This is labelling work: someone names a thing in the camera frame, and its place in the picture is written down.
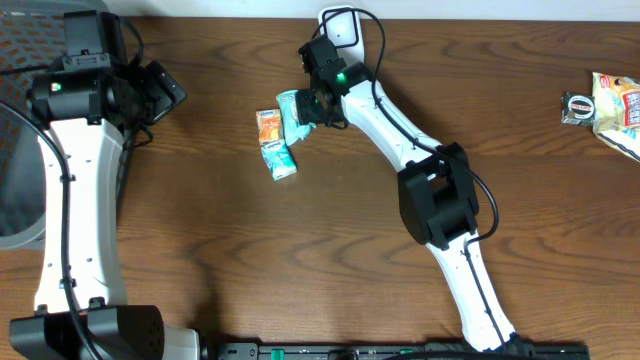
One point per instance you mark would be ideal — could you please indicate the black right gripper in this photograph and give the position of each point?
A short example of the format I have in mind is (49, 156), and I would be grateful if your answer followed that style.
(305, 113)

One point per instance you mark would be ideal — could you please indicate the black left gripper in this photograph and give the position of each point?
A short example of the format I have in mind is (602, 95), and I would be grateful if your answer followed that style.
(163, 98)

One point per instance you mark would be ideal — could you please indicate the teal plastic-wrapped packet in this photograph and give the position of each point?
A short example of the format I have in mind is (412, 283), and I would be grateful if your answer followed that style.
(293, 129)

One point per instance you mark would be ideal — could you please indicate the orange tissue packet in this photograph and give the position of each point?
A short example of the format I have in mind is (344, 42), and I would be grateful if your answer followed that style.
(269, 126)

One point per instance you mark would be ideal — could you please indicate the teal tissue packet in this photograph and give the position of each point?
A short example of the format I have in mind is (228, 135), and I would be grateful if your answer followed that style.
(278, 159)

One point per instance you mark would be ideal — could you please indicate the cream snack bag blue trim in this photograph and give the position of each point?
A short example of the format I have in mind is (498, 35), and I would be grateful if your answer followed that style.
(617, 112)

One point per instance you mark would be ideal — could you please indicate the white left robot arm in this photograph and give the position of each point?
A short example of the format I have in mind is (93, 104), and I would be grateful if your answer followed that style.
(86, 110)

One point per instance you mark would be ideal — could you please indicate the black-white right robot arm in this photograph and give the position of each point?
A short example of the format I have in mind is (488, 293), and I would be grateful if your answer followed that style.
(437, 189)

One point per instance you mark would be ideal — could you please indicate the white barcode scanner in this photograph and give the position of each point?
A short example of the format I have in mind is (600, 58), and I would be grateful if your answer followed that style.
(342, 26)

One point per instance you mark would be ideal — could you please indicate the dark grey plastic basket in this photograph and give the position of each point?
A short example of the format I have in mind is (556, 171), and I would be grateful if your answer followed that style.
(32, 34)

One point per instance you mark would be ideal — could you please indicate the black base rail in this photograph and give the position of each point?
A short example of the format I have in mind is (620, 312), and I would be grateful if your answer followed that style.
(432, 350)

